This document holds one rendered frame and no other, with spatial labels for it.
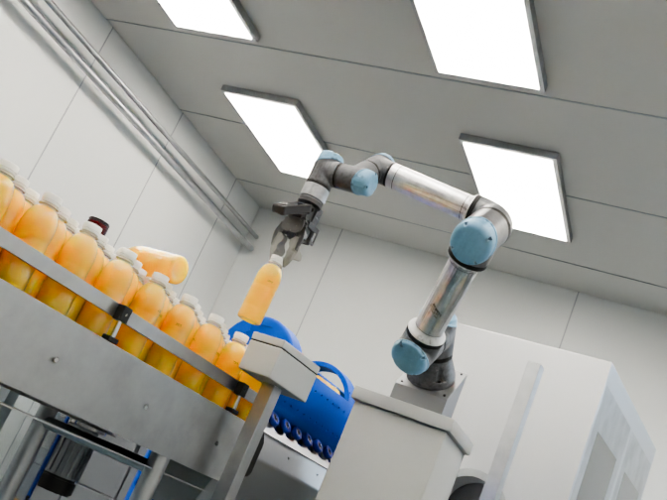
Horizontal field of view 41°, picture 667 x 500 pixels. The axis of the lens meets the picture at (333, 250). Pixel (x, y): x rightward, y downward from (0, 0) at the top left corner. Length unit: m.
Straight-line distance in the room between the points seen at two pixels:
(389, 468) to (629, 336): 5.36
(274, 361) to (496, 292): 5.95
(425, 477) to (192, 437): 0.73
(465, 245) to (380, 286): 5.96
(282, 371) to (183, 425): 0.27
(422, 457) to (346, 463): 0.22
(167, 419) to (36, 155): 4.60
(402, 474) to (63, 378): 1.12
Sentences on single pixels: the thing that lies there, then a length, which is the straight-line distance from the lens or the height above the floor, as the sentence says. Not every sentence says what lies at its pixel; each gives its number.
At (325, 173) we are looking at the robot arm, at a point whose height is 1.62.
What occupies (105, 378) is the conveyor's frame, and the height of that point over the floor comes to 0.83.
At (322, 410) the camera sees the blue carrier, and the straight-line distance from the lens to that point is 2.84.
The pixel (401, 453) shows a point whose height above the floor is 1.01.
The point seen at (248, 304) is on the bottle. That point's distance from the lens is 2.43.
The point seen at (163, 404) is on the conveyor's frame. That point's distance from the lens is 2.10.
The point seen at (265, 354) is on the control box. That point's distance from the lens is 2.23.
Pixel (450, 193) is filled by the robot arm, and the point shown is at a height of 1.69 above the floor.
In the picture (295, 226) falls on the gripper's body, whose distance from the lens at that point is 2.50.
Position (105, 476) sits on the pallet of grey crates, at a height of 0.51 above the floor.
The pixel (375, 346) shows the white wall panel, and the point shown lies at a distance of 8.11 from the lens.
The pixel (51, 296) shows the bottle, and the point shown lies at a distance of 1.86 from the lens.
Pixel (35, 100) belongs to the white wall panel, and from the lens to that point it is 6.49.
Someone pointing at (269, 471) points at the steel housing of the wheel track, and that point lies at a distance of 2.70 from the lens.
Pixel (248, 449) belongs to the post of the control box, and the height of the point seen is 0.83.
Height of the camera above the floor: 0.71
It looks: 17 degrees up
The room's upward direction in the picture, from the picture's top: 24 degrees clockwise
